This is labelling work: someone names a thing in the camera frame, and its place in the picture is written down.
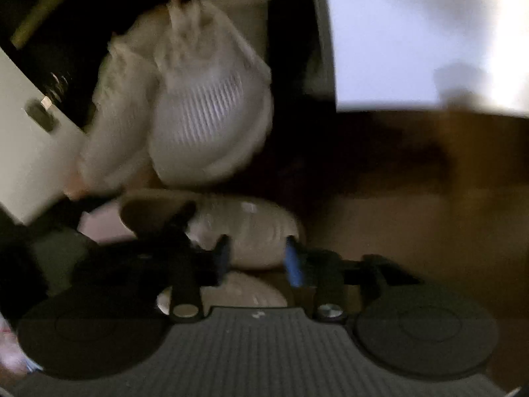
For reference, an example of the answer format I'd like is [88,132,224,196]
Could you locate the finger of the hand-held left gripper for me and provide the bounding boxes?
[62,192,120,216]

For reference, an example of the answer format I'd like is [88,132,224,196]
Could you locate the white mesh sneaker orange tabs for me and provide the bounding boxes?
[149,0,275,187]
[76,35,160,199]

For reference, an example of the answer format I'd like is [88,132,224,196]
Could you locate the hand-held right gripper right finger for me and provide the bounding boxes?
[284,235,422,323]

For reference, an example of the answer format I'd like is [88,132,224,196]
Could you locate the cream loafer shoe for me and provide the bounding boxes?
[157,271,290,315]
[119,189,307,271]

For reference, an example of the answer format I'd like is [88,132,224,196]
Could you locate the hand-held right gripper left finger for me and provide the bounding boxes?
[78,232,232,323]

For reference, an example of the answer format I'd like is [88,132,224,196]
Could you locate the white cabinet door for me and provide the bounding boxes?
[322,0,529,117]
[0,47,89,226]

